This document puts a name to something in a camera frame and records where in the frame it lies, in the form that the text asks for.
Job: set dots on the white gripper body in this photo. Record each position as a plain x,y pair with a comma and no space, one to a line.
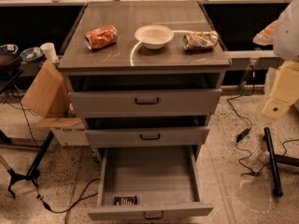
288,34

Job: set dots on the dark rxbar chocolate bar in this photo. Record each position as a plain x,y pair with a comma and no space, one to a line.
125,200

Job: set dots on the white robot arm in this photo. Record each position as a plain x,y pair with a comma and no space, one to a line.
283,35

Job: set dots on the grey drawer cabinet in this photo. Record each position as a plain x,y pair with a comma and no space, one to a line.
127,56

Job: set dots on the grey bottom drawer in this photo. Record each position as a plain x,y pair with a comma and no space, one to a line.
164,180

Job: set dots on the grey top drawer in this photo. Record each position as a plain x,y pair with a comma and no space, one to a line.
143,95

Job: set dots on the black stand leg right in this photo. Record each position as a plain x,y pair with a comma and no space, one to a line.
274,160

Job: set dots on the clear plastic bottle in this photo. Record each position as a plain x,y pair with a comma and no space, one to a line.
260,162

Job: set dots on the crushed gold can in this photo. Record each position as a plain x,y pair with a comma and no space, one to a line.
200,40

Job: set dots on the white paper bowl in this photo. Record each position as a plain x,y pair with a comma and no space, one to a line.
154,36

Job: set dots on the crushed orange soda can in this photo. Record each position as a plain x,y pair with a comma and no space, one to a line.
101,37

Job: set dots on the brown cardboard box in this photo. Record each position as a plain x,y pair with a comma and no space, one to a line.
47,96

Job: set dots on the white paper cup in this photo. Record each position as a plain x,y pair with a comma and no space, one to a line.
49,51

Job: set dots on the blue bowl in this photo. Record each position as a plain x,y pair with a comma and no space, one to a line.
32,55

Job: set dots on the black tripod stand left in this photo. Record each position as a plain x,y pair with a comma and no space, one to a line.
33,172

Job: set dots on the dark bowl far left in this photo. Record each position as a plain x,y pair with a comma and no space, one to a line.
9,57

